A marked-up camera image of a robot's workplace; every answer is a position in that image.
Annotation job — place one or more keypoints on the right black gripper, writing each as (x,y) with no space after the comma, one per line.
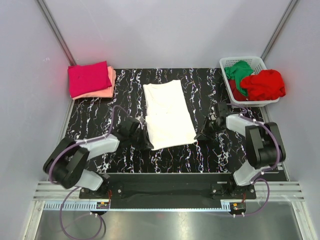
(200,135)

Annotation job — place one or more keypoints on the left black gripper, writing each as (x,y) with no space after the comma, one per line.
(145,144)

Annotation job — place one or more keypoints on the white printed t-shirt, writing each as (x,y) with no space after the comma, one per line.
(168,120)

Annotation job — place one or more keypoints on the red t-shirt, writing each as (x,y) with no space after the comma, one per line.
(268,85)

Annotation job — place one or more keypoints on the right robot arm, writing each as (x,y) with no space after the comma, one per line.
(264,147)

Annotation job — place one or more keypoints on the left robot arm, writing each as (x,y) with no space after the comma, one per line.
(67,163)

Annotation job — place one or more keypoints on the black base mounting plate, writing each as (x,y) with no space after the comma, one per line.
(169,190)

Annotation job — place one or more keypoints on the black marble pattern mat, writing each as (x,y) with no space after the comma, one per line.
(202,88)

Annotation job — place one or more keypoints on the green t-shirt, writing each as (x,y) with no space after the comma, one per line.
(238,72)

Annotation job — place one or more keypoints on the white plastic laundry basket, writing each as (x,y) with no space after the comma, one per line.
(257,64)

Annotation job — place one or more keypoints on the folded magenta t-shirt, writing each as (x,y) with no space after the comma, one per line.
(84,79)

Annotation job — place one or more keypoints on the aluminium rail frame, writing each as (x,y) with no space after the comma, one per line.
(276,191)

